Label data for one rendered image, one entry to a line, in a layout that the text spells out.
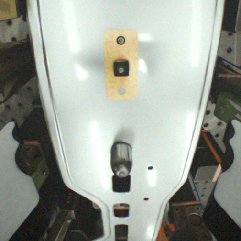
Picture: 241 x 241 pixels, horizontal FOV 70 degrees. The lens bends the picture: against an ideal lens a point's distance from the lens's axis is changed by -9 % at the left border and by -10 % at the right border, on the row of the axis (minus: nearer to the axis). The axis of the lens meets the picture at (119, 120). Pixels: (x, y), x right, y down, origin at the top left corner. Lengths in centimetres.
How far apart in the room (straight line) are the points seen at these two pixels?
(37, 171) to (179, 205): 38
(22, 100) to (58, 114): 39
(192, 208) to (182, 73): 39
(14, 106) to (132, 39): 52
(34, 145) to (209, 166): 32
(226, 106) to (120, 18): 18
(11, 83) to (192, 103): 23
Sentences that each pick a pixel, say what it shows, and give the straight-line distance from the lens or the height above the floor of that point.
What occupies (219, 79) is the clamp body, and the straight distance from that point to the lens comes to 34.
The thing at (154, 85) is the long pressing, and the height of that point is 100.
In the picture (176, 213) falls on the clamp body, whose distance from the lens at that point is 53.
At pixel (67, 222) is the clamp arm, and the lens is 45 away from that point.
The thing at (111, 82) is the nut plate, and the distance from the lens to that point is 23.
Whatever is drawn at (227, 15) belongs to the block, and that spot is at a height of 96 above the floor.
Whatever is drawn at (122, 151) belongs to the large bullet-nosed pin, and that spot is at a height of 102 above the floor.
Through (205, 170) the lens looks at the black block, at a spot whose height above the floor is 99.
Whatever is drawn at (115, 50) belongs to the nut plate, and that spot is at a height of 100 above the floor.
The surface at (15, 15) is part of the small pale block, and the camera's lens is 23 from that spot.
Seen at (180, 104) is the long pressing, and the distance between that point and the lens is 26.
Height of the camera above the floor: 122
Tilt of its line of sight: 59 degrees down
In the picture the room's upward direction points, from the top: 180 degrees clockwise
